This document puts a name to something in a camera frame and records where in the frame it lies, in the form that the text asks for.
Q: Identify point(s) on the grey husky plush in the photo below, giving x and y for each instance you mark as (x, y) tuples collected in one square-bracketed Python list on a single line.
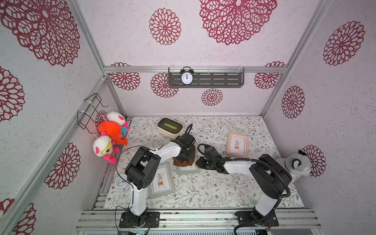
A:
[(297, 165)]

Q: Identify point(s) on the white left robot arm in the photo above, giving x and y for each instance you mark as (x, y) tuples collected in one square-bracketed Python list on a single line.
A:
[(143, 166)]

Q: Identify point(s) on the grey wall shelf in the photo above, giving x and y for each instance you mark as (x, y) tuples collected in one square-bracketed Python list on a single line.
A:
[(208, 79)]

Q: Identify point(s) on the green picture frame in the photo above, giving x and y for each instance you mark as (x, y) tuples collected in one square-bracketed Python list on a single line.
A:
[(162, 183), (186, 170)]

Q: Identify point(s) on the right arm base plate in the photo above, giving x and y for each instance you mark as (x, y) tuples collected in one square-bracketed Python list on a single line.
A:
[(258, 220)]

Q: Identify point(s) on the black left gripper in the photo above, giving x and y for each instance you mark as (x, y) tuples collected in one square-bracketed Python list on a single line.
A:
[(190, 152)]

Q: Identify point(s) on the white pink plush toy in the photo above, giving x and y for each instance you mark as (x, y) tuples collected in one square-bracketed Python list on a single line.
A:
[(117, 118)]

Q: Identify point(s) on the pink picture frame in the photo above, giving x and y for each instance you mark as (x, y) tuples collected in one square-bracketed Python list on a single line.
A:
[(237, 145)]

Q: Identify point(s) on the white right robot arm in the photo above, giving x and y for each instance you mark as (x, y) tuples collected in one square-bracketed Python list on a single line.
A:
[(271, 177)]

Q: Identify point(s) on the white alarm clock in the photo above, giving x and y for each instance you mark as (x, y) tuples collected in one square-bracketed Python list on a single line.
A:
[(121, 183)]

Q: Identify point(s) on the cream tissue box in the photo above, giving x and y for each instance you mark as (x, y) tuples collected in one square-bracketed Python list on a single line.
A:
[(170, 128)]

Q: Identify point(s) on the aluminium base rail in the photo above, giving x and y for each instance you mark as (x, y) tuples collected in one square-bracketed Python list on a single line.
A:
[(201, 222)]

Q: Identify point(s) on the black wire basket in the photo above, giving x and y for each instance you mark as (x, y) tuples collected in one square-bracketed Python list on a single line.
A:
[(85, 117)]

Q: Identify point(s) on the white plush with glasses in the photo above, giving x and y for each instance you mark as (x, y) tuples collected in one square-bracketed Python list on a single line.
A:
[(104, 147)]

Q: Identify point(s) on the brown cloth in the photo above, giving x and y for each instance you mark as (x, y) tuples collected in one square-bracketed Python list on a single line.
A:
[(186, 157)]

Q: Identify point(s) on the orange plush toy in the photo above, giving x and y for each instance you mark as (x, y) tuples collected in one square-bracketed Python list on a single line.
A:
[(112, 130)]

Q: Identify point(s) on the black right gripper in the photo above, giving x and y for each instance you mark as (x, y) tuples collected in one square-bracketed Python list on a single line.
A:
[(201, 161)]

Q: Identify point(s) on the black alarm clock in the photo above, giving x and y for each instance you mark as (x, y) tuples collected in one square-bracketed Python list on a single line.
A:
[(187, 75)]

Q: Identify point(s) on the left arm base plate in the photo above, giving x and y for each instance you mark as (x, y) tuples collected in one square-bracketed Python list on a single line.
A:
[(147, 219)]

